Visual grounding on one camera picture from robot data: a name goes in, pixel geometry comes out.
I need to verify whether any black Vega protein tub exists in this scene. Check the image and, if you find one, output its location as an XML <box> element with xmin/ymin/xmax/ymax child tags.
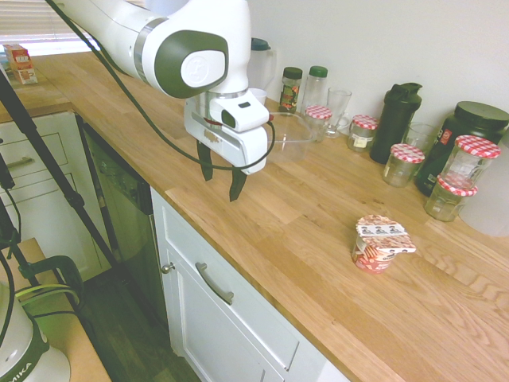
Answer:
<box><xmin>413</xmin><ymin>100</ymin><xmax>509</xmax><ymax>198</ymax></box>

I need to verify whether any empty jar red checked lid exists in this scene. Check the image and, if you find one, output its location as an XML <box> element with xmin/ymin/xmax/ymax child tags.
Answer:
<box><xmin>440</xmin><ymin>134</ymin><xmax>503</xmax><ymax>190</ymax></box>
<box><xmin>382</xmin><ymin>142</ymin><xmax>426</xmax><ymax>189</ymax></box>
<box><xmin>304</xmin><ymin>104</ymin><xmax>333</xmax><ymax>144</ymax></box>

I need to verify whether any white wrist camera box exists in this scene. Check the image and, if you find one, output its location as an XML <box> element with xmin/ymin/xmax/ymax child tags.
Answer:
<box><xmin>209</xmin><ymin>88</ymin><xmax>272</xmax><ymax>134</ymax></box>

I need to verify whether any clear glass mug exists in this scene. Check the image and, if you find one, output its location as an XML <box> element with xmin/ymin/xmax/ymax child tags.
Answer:
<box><xmin>322</xmin><ymin>87</ymin><xmax>353</xmax><ymax>139</ymax></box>

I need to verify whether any faceted jar red checked lid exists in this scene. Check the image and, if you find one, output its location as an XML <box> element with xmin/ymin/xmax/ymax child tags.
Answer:
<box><xmin>423</xmin><ymin>174</ymin><xmax>479</xmax><ymax>223</ymax></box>

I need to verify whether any dark dishwasher front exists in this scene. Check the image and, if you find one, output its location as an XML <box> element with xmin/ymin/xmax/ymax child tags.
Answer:
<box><xmin>75</xmin><ymin>114</ymin><xmax>157</xmax><ymax>324</ymax></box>

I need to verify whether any white cabinet drawer front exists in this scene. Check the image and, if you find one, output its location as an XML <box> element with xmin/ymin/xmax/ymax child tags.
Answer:
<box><xmin>157</xmin><ymin>201</ymin><xmax>302</xmax><ymax>372</ymax></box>

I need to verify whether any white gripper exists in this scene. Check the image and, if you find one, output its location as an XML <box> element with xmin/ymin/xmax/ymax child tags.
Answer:
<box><xmin>183</xmin><ymin>95</ymin><xmax>270</xmax><ymax>203</ymax></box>

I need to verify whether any black shaker bottle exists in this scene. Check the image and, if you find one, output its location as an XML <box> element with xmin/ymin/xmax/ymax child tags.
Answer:
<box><xmin>369</xmin><ymin>82</ymin><xmax>424</xmax><ymax>166</ymax></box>

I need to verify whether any silver drawer handle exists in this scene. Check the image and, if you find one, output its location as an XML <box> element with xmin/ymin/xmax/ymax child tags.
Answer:
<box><xmin>194</xmin><ymin>262</ymin><xmax>235</xmax><ymax>306</ymax></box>

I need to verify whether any clear bottle green cap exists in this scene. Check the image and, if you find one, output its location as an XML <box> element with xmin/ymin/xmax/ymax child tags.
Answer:
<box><xmin>302</xmin><ymin>65</ymin><xmax>329</xmax><ymax>116</ymax></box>

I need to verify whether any silver side cabinet handle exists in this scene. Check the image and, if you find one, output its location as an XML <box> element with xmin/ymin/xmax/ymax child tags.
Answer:
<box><xmin>5</xmin><ymin>156</ymin><xmax>36</xmax><ymax>171</ymax></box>

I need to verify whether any white window blind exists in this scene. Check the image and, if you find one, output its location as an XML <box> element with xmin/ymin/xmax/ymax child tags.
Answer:
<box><xmin>0</xmin><ymin>0</ymin><xmax>97</xmax><ymax>45</ymax></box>

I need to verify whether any clear plastic rectangular container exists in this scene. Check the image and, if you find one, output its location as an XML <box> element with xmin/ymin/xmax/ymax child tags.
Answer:
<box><xmin>264</xmin><ymin>111</ymin><xmax>316</xmax><ymax>161</ymax></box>

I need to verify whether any white side cabinet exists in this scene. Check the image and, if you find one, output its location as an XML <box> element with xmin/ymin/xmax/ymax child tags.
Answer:
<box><xmin>0</xmin><ymin>112</ymin><xmax>113</xmax><ymax>282</ymax></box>

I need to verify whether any spice jar dark lid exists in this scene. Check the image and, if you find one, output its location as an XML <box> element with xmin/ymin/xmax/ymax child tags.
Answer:
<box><xmin>278</xmin><ymin>66</ymin><xmax>304</xmax><ymax>115</ymax></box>

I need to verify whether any labelled jar red checked lid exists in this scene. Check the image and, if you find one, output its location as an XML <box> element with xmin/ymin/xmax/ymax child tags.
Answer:
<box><xmin>346</xmin><ymin>114</ymin><xmax>380</xmax><ymax>154</ymax></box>

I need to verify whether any clear glass tumbler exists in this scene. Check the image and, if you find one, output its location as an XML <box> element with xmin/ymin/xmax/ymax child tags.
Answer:
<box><xmin>402</xmin><ymin>122</ymin><xmax>439</xmax><ymax>157</ymax></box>

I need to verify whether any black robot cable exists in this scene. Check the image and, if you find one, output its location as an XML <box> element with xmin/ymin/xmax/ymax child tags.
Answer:
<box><xmin>45</xmin><ymin>0</ymin><xmax>278</xmax><ymax>173</ymax></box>

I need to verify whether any black table clamp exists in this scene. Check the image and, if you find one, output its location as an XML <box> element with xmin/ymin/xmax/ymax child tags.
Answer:
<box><xmin>18</xmin><ymin>255</ymin><xmax>85</xmax><ymax>320</ymax></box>

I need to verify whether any black camera tripod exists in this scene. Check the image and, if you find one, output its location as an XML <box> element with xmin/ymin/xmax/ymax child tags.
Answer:
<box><xmin>0</xmin><ymin>66</ymin><xmax>122</xmax><ymax>264</ymax></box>

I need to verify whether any clear pitcher green lid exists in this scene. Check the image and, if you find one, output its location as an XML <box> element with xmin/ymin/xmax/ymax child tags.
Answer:
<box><xmin>250</xmin><ymin>37</ymin><xmax>278</xmax><ymax>100</ymax></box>

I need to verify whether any red and white carton box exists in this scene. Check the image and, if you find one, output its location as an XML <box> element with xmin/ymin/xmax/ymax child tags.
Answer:
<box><xmin>2</xmin><ymin>43</ymin><xmax>39</xmax><ymax>86</ymax></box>

